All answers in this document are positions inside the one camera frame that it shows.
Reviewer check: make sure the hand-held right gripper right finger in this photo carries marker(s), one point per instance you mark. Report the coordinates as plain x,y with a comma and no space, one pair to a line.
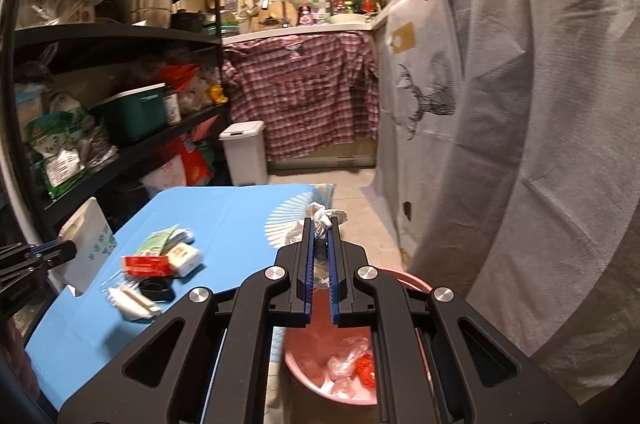
334,269

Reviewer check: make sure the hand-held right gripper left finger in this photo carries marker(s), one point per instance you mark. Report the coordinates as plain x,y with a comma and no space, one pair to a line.
308,269

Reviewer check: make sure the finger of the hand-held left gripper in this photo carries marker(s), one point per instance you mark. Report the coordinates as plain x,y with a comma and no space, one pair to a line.
57,251

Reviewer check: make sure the white tissue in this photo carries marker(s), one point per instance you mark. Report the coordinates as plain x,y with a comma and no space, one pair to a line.
320,215

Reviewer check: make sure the pink plastic basin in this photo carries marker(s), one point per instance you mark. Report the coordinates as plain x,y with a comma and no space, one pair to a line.
305,354

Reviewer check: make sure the green printed packet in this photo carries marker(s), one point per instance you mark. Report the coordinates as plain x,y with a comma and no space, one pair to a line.
157,244

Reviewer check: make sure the white printed paper bag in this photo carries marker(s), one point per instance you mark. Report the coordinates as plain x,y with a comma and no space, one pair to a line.
90,249

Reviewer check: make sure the red flat packet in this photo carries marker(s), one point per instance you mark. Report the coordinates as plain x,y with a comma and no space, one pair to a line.
145,265

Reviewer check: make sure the clear plastic wrapper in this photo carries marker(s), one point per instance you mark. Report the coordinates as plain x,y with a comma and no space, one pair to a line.
132,301

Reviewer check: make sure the clear plastic bag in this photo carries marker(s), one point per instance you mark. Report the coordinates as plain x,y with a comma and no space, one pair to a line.
344,360

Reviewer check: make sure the blue fan print table mat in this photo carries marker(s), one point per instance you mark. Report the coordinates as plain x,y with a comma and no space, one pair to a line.
225,224

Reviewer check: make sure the green printed food bag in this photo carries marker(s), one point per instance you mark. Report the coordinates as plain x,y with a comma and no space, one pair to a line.
57,154

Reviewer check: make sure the small black object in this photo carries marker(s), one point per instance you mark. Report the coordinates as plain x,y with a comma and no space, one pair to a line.
156,293

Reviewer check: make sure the small white box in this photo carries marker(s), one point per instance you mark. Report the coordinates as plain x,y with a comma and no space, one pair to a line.
185,257

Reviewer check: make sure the white and pink sack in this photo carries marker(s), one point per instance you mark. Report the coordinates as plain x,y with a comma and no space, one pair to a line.
165,176

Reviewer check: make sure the white lidded bin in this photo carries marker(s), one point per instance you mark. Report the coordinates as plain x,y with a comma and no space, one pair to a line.
244,154

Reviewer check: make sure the green box with white lid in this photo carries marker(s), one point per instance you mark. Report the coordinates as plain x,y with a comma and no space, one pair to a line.
135,119

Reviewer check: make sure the orange sack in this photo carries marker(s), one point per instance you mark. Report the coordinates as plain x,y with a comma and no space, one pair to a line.
192,164

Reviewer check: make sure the red plaid shirt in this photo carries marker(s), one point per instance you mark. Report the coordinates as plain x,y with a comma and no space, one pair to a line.
300,94

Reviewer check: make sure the jar with dark lid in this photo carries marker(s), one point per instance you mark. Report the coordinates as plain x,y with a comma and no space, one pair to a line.
172,106

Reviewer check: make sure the small yellow packet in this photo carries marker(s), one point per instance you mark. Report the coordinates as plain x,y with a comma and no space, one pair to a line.
216,94

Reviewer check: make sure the red plastic bag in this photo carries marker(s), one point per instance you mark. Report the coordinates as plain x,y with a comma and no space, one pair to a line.
180,76

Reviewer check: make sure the grey deer print cloth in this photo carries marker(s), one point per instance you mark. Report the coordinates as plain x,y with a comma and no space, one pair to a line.
425,69

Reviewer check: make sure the black metal shelf rack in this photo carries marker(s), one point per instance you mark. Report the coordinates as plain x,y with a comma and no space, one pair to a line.
125,36

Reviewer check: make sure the white bowl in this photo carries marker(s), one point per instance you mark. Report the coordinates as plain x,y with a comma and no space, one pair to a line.
350,18

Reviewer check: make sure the pink bottle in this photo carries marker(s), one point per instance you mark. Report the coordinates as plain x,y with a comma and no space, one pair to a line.
305,16

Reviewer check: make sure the grey deer-print cloth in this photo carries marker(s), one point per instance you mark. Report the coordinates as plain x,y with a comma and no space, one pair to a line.
550,129

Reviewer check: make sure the black cooking pot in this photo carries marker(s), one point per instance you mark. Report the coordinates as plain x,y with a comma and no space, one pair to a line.
187,21

